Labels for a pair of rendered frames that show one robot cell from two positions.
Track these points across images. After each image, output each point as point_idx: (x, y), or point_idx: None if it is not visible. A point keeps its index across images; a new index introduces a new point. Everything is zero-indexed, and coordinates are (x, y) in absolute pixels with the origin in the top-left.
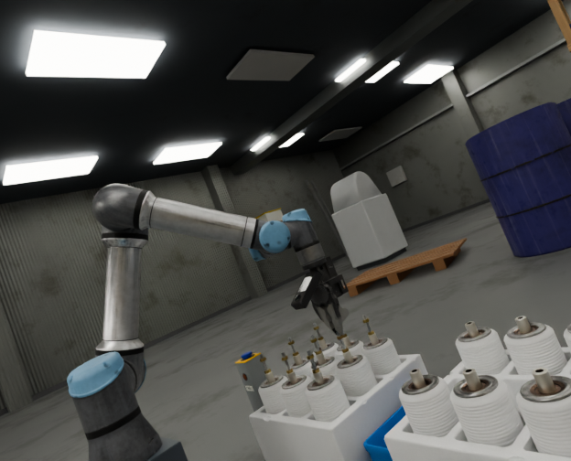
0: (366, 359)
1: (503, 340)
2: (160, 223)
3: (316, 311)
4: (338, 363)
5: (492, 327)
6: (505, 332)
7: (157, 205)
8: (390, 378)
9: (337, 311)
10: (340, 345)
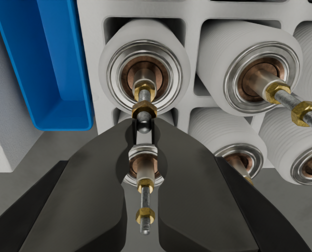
0: (111, 101)
1: (133, 229)
2: None
3: (269, 214)
4: (178, 65)
5: (158, 247)
6: (139, 240)
7: None
8: (97, 96)
9: (26, 194)
10: (259, 167)
